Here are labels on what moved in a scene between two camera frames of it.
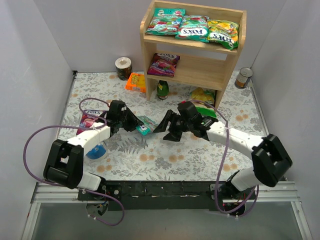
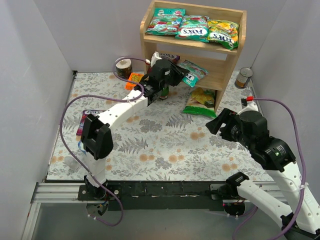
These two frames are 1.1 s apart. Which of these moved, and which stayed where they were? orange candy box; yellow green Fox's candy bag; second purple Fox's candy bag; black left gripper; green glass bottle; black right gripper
Moved: black right gripper; black left gripper
Stayed: yellow green Fox's candy bag; green glass bottle; second purple Fox's candy bag; orange candy box
